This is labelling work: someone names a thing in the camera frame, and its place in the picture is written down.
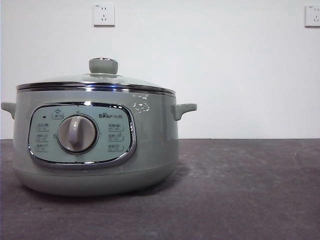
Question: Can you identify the glass lid with green knob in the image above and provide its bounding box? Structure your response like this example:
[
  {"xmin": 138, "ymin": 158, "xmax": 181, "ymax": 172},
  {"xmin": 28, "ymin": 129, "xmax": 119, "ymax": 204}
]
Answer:
[{"xmin": 15, "ymin": 57, "xmax": 176, "ymax": 96}]

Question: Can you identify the pale green electric cooking pot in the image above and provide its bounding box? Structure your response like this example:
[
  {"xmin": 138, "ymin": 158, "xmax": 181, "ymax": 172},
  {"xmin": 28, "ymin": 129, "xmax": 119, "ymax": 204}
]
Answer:
[{"xmin": 0, "ymin": 86, "xmax": 198, "ymax": 197}]

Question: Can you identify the white wall socket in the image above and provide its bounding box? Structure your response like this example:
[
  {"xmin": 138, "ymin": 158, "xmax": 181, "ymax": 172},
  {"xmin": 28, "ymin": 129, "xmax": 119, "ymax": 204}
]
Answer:
[
  {"xmin": 304, "ymin": 4, "xmax": 320, "ymax": 29},
  {"xmin": 93, "ymin": 3, "xmax": 117, "ymax": 28}
]

